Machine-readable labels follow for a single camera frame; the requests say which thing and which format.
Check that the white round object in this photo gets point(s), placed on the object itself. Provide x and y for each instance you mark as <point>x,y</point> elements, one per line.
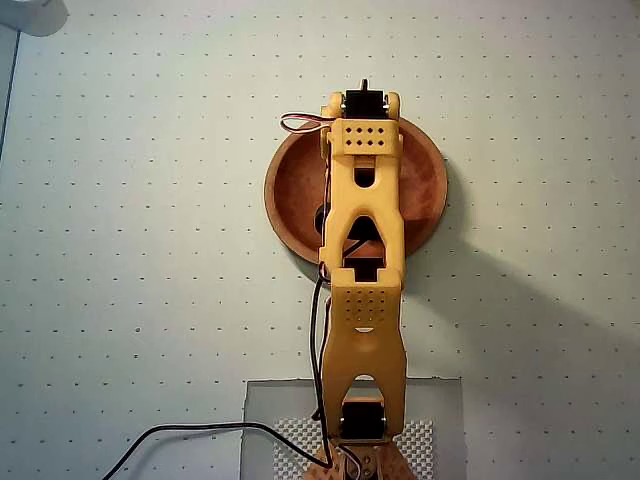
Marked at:
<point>30,15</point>

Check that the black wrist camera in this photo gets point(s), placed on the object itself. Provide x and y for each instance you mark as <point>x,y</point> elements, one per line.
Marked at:
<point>320,220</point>

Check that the white mesh mat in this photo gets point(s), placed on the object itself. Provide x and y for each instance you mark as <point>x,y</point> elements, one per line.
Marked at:
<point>292,442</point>

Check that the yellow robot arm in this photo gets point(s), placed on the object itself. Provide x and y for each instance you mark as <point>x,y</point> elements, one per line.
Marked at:
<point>365,345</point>

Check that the round wooden bowl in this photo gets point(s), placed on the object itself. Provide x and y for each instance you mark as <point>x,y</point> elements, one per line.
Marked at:
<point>295,200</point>

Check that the grey base plate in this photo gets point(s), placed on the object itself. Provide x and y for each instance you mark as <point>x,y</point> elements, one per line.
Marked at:
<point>270,405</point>

